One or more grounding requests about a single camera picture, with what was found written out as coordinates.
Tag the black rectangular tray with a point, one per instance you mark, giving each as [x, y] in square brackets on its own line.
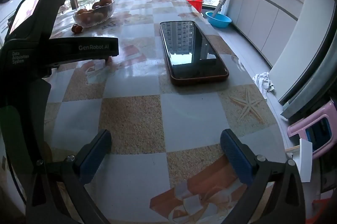
[192, 50]

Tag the white paper card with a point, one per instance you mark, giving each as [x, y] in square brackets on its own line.
[305, 160]

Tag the pink plastic stool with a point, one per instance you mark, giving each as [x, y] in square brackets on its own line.
[296, 129]

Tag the large orange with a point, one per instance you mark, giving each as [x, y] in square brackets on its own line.
[105, 0]

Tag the blue basin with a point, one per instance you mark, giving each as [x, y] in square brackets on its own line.
[218, 20]

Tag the clear glass bowl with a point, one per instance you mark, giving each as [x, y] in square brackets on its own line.
[97, 17]

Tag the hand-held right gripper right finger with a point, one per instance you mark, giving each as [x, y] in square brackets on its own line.
[237, 158]

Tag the checkered tablecloth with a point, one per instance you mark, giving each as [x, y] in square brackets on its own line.
[131, 87]

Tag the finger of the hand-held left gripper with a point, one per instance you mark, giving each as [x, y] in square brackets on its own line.
[107, 59]

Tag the red bucket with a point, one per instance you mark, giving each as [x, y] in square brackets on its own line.
[194, 1]

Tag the small red fruit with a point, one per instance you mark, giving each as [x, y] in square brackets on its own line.
[79, 29]
[74, 28]

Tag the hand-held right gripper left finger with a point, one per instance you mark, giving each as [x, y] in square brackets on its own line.
[94, 158]

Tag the white cabinet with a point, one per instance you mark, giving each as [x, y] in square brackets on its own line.
[263, 10]

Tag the white rag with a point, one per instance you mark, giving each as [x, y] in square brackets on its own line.
[264, 83]

